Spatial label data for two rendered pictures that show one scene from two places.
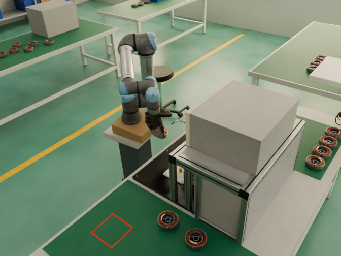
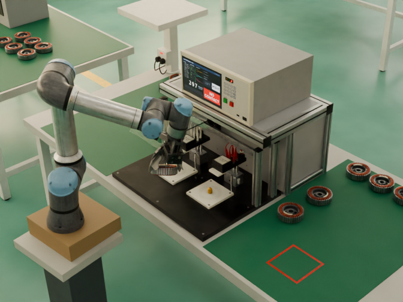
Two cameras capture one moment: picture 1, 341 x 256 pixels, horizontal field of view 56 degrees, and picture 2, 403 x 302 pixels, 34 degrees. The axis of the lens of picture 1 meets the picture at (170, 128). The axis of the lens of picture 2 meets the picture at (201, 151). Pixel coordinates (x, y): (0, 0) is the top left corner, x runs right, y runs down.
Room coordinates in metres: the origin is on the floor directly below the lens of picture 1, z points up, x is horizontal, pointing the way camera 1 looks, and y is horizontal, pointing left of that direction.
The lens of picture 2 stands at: (1.13, 2.30, 2.53)
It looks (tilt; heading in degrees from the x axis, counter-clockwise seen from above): 33 degrees down; 279
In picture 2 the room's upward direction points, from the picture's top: 1 degrees counter-clockwise
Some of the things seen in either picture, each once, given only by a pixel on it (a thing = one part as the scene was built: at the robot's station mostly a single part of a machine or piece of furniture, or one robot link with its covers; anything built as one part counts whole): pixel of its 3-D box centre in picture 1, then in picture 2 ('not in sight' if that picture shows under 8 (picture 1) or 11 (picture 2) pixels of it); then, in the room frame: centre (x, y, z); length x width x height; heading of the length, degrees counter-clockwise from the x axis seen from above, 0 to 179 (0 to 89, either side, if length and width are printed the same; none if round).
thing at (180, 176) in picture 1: (180, 172); (210, 193); (1.48, -0.05, 0.78); 0.15 x 0.15 x 0.01; 50
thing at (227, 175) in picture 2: not in sight; (233, 177); (1.38, -0.16, 0.80); 0.08 x 0.05 x 0.06; 140
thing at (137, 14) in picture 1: (158, 23); not in sight; (5.77, 0.14, 0.38); 1.90 x 0.90 x 0.75; 140
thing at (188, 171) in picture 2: not in sight; (175, 171); (1.66, -0.20, 0.78); 0.15 x 0.15 x 0.01; 50
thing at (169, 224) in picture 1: (168, 220); (290, 212); (1.12, 0.03, 0.77); 0.11 x 0.11 x 0.04
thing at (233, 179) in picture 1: (240, 140); (243, 97); (1.36, -0.37, 1.09); 0.68 x 0.44 x 0.05; 140
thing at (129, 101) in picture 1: (130, 100); (63, 187); (2.02, 0.27, 0.99); 0.13 x 0.12 x 0.14; 96
